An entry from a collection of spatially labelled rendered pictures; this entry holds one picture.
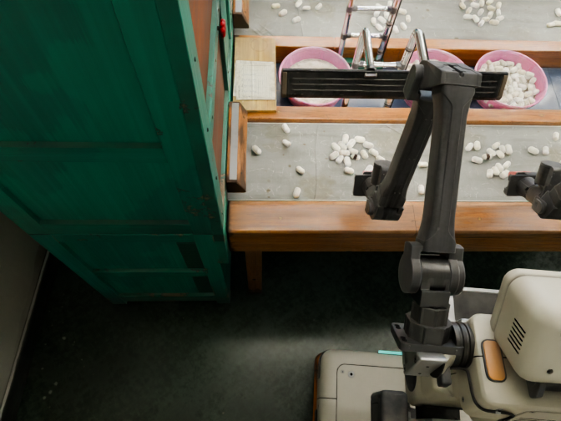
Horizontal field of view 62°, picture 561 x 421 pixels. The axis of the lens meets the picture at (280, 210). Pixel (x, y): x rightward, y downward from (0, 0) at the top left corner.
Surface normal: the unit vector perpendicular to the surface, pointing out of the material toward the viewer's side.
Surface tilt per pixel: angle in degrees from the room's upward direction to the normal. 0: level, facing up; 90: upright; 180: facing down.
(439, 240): 32
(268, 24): 0
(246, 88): 0
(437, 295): 37
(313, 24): 0
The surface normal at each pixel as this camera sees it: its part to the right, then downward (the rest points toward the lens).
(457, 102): 0.08, 0.13
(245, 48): 0.04, -0.42
